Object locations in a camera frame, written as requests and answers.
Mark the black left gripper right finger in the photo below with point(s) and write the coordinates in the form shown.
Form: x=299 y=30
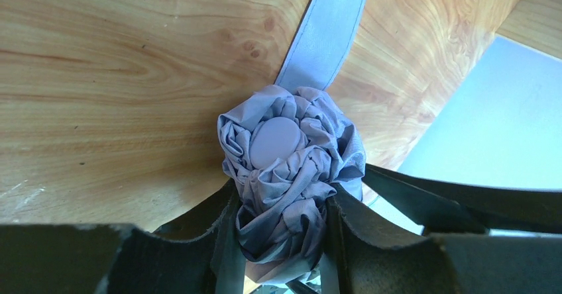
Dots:
x=365 y=253

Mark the lavender folding umbrella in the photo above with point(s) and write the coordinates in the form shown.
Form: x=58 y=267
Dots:
x=288 y=145

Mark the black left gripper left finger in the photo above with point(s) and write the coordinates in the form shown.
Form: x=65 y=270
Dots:
x=195 y=253

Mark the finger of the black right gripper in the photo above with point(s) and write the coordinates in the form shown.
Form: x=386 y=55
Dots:
x=456 y=208

